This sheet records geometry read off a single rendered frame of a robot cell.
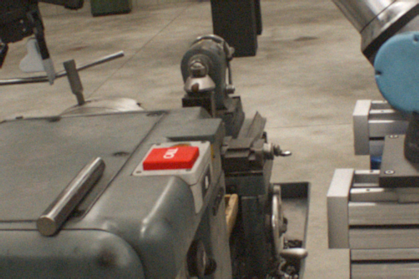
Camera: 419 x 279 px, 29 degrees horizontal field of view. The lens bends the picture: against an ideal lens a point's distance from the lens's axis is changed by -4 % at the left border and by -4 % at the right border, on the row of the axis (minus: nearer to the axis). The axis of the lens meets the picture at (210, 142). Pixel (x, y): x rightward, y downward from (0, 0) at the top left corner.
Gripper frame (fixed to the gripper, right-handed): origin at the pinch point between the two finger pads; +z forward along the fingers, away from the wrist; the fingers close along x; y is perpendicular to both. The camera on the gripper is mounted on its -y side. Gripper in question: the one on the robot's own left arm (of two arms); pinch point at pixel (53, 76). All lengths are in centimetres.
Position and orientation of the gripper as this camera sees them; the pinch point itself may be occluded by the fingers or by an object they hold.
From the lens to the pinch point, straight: 150.4
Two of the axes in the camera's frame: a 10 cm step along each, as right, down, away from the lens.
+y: -9.4, 3.1, -1.2
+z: 2.7, 9.3, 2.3
